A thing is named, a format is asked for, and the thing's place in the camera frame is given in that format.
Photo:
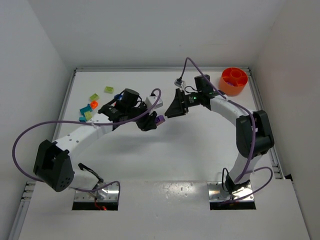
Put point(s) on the pale green lego brick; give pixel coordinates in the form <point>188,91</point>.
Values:
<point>88,115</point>

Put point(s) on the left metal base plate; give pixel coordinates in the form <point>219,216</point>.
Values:
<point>103,193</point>

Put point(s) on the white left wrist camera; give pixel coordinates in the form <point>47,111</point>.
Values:
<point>152,100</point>

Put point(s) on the lime green lego brick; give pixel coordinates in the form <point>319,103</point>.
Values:
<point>109,90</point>

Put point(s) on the purple lego brick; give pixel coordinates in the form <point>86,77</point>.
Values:
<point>159,120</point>

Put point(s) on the orange round lego piece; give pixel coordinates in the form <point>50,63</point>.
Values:
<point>94,104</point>

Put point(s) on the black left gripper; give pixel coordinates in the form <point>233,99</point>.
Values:
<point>142,119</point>

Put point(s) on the orange divided round container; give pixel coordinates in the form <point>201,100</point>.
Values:
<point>232,81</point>

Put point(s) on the teal lego brick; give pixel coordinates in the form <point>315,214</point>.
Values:
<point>82,119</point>
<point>85,109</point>

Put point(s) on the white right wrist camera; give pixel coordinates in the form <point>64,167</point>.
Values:
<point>180,83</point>

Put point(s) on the yellow-green lego brick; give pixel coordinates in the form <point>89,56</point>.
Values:
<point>94,97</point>

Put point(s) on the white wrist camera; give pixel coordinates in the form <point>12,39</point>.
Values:
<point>152,100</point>
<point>180,83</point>

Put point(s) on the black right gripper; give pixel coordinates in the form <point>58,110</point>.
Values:
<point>181,102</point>

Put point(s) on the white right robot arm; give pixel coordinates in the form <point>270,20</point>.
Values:
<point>254,135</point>

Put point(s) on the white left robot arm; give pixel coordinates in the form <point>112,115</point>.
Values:
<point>54,160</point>

